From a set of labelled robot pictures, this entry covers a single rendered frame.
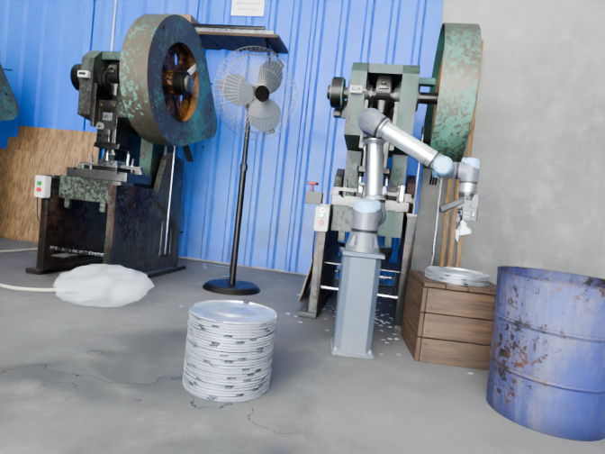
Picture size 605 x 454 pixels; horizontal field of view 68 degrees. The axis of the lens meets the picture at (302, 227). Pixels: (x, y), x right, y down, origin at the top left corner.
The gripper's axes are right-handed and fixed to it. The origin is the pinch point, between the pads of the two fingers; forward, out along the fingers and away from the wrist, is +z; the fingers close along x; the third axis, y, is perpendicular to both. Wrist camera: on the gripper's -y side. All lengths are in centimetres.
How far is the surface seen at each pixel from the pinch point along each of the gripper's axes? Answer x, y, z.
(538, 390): -49, 35, 43
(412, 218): 34.1, -27.5, -6.6
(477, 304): -1.5, 11.8, 27.3
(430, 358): -8, -4, 53
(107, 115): 4, -229, -54
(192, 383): -95, -63, 52
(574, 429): -48, 46, 52
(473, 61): 30, -6, -87
